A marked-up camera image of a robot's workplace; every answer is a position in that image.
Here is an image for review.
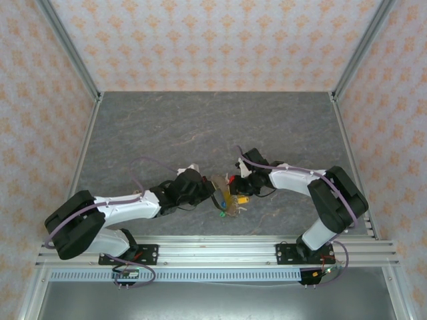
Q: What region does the grey metal shelf panel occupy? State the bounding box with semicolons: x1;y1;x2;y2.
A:
36;281;398;320

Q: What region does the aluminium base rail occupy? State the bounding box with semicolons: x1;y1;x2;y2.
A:
35;234;400;268

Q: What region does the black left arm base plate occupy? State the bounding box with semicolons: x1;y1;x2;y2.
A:
98;244;160;267

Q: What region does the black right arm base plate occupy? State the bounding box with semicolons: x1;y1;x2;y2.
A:
275;243;336;267

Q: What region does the white slotted cable duct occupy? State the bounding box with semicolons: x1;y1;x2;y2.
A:
49;269;303;283

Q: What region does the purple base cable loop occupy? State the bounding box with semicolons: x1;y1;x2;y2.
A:
112;259;157;288
313;240;350;287

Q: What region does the aluminium table side rail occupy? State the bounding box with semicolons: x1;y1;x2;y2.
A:
328;91;381;241
61;96;105;231

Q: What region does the aluminium frame upright post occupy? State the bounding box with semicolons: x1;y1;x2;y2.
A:
332;0;400;101
35;0;104;103

